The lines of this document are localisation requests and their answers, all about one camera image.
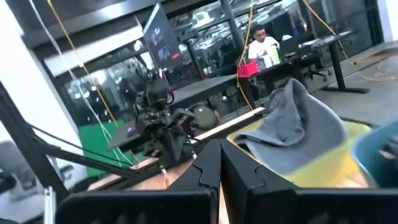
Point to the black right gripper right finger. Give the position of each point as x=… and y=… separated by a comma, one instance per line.
x=248, y=186

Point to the red plastic basket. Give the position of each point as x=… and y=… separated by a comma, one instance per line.
x=247, y=69

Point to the black diagonal frame strut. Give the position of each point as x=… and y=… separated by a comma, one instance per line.
x=62, y=152

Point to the monitor with blue graphics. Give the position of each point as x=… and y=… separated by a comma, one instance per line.
x=161, y=37

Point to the silver aluminium bracket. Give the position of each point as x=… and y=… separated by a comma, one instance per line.
x=49, y=205

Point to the yellow plastic bin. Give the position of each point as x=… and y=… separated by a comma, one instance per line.
x=326, y=174

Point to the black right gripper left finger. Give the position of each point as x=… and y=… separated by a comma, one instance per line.
x=202, y=174

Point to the olive round object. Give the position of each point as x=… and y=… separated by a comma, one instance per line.
x=205, y=117

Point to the black desk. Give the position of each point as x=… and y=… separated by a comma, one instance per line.
x=205, y=88
x=335, y=62

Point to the light grey denim cap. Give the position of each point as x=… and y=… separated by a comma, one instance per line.
x=304, y=140

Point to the teal plastic bin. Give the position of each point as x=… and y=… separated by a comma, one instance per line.
x=363, y=158

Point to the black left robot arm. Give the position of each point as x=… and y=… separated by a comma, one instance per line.
x=161, y=130

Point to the person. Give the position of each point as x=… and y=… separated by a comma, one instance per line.
x=262, y=43

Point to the green screen panel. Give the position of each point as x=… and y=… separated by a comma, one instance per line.
x=96, y=146

